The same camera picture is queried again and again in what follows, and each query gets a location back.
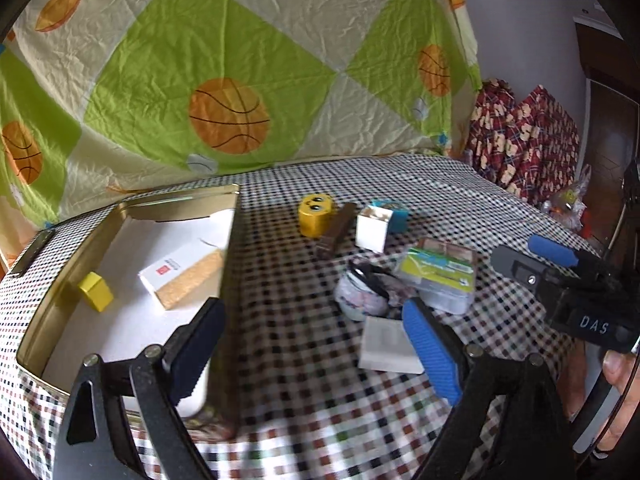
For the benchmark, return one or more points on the silver metal bar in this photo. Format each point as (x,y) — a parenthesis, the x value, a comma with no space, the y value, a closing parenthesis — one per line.
(30,255)

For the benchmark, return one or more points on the brown rectangular bar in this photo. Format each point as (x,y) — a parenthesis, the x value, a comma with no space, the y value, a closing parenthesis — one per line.
(336,232)

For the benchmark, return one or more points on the white and cork box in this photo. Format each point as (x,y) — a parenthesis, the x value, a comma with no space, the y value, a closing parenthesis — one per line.
(180,277)

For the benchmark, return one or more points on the small white box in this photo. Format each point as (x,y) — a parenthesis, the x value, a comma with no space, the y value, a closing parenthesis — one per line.
(371,230)

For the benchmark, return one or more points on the clear plastic bag with toy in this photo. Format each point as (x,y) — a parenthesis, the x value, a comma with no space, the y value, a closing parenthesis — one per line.
(570,202)

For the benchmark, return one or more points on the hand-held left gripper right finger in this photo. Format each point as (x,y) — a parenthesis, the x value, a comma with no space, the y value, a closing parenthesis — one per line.
(432,355)

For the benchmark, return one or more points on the basketball printed bedsheet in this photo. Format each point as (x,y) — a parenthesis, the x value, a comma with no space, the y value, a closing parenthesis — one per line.
(210,35)

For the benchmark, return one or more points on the blue toy brick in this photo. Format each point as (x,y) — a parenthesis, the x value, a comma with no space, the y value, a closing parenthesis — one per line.
(400,220)

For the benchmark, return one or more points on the red plaid printed cloth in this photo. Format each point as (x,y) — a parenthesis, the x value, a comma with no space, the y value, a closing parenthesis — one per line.
(545,145)
(487,130)

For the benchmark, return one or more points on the brown wooden door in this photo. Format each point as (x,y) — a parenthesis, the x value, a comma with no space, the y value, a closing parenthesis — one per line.
(610,125)

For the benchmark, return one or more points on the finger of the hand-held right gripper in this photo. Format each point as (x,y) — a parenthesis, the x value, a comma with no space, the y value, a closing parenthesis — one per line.
(515,262)
(552,251)

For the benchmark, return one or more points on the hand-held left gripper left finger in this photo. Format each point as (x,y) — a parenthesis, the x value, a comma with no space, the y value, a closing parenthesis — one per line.
(200,350)

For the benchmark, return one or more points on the checked tablecloth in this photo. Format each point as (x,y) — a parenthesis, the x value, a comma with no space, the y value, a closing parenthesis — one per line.
(300,360)

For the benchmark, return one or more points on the green-label clear plastic box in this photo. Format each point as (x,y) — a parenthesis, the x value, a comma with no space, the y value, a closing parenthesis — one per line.
(440,282)

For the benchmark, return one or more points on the black hair claw clip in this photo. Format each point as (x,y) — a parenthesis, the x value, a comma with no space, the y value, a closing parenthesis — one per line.
(372,280)

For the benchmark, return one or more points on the clear bag of small pieces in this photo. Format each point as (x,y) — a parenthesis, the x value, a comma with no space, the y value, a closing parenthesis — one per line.
(360,306)

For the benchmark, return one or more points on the yellow wooden block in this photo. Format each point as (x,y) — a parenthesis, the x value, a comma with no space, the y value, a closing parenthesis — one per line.
(96,292)

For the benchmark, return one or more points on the gold metal tin box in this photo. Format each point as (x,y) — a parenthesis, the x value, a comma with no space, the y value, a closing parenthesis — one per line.
(60,280)

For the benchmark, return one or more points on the yellow round sharpener with eyes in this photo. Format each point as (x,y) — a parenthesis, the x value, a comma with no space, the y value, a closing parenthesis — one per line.
(315,217)

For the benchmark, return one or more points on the person's right hand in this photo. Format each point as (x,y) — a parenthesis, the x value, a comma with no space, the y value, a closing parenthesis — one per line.
(619,372)

